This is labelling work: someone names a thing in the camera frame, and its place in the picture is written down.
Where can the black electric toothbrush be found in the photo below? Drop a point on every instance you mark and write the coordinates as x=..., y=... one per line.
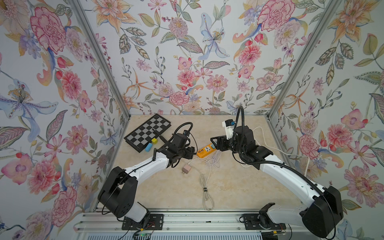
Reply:
x=165, y=139

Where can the orange power strip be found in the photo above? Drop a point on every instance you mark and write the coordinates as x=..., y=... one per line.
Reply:
x=205, y=151

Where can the aluminium front rail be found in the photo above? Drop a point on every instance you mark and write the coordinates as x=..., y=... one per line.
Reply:
x=185, y=225

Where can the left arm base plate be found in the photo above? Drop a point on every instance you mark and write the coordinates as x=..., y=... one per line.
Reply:
x=153, y=222

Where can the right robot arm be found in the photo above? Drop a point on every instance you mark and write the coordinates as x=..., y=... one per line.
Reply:
x=321, y=208

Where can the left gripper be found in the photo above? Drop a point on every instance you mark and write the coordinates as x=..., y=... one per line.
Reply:
x=190, y=152

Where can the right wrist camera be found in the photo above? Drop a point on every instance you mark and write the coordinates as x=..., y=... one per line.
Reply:
x=229, y=126

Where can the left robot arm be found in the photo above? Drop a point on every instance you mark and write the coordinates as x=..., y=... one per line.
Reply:
x=119, y=191

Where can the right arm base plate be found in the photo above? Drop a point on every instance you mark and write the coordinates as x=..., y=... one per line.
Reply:
x=255, y=221

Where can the blue block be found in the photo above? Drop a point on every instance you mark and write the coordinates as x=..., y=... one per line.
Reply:
x=148, y=147

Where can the black white checkerboard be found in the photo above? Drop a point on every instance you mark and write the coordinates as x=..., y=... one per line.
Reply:
x=150, y=129

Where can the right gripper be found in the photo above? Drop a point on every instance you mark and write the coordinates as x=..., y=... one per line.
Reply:
x=221, y=144

